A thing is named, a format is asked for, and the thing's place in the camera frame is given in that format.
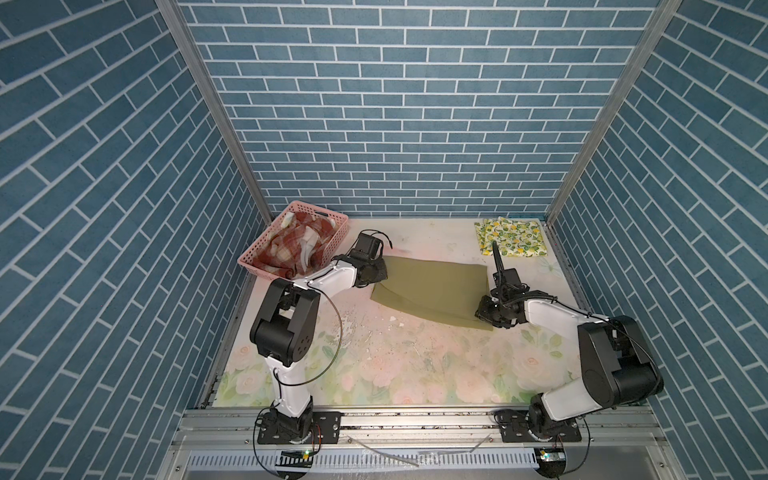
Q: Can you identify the olive green skirt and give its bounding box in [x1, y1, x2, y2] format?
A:
[371, 256, 493, 331]

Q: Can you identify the lemon print skirt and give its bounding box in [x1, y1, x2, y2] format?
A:
[474, 217, 548, 257]

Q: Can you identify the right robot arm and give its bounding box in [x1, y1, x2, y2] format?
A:
[475, 264, 663, 442]

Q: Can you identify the pink perforated plastic basket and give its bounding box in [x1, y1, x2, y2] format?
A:
[238, 201, 350, 280]

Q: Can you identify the red patterned skirt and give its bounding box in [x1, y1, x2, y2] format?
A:
[250, 212, 337, 279]

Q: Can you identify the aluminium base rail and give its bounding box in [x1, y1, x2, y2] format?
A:
[159, 406, 684, 479]

